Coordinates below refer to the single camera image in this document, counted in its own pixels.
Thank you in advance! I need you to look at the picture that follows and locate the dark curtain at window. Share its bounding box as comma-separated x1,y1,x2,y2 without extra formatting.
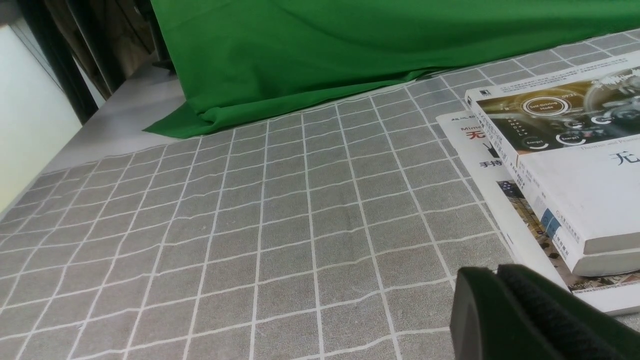
6,0,175,125

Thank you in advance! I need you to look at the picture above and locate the white top book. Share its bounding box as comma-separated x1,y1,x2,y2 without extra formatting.
465,51,640,255

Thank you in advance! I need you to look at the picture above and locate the green backdrop cloth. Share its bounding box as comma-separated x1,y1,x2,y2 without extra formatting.
146,0,640,139

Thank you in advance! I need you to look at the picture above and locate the large bottom white book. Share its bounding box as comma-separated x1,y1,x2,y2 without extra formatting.
436,111,640,315

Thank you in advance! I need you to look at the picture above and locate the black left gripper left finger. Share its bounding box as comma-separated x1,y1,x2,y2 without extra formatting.
449,267,563,360

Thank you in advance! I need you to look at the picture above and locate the grey checked tablecloth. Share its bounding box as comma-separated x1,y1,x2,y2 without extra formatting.
1,29,639,360

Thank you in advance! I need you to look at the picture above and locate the middle white book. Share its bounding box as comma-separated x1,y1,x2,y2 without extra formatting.
546,227,640,277

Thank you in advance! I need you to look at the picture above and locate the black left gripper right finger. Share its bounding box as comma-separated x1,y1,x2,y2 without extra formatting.
497,264,640,360

